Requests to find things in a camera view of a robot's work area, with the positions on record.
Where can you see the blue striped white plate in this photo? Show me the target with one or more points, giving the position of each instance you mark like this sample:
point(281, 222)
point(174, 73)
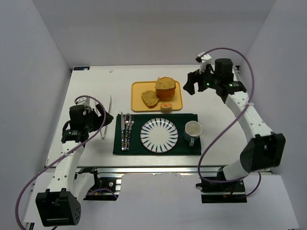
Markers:
point(159, 135)

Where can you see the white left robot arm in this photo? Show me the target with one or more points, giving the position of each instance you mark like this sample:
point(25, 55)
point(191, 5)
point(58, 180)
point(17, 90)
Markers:
point(60, 203)

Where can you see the bread slice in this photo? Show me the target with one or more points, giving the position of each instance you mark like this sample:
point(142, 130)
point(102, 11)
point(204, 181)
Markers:
point(150, 99)

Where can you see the stacked bread loaf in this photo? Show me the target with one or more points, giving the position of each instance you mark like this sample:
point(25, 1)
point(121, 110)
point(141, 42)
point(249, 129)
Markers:
point(165, 88)

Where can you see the knife with patterned handle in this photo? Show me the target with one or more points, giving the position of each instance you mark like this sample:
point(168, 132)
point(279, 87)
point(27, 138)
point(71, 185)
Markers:
point(122, 131)

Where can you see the small orange bun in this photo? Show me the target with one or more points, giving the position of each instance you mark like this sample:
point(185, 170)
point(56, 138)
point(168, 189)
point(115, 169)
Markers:
point(166, 106)

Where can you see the blue label sticker left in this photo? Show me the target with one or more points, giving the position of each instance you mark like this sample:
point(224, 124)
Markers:
point(81, 68)

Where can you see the aluminium table rail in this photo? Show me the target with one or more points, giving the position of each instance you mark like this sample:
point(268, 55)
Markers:
point(159, 169)

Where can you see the spoon with patterned handle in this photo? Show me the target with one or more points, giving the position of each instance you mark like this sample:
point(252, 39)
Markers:
point(129, 132)

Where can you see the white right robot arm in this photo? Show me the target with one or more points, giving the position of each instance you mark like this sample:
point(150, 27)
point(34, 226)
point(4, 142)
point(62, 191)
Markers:
point(264, 147)

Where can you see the dark green placemat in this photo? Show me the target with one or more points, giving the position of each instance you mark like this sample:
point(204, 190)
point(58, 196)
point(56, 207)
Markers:
point(136, 147)

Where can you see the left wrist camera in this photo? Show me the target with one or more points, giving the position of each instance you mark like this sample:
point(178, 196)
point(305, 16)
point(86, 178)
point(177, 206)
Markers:
point(85, 101)

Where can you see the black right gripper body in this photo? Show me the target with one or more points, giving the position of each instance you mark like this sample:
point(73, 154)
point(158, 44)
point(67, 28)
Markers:
point(196, 78)

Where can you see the fork with patterned handle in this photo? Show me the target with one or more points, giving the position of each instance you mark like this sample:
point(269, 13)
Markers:
point(127, 120)

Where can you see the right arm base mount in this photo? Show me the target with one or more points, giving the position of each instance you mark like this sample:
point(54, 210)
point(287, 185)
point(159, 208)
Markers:
point(221, 193)

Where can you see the metal tongs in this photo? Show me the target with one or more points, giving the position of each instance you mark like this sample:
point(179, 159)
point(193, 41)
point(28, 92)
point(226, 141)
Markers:
point(107, 107)

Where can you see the yellow tray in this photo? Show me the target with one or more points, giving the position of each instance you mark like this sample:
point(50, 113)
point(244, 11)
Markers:
point(138, 105)

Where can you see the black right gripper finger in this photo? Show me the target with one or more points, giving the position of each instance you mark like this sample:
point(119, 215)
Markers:
point(202, 85)
point(192, 79)

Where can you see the light blue mug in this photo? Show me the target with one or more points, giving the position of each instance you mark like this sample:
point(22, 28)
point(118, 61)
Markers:
point(193, 130)

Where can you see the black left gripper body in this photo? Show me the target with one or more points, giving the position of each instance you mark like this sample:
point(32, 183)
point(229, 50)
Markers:
point(97, 117)

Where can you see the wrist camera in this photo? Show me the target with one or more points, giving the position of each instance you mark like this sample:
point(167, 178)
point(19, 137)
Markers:
point(85, 101)
point(203, 58)

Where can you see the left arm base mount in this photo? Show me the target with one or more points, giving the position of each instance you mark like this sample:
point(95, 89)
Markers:
point(106, 185)

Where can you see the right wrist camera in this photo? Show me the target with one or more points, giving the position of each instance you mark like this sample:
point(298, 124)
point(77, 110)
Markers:
point(203, 58)

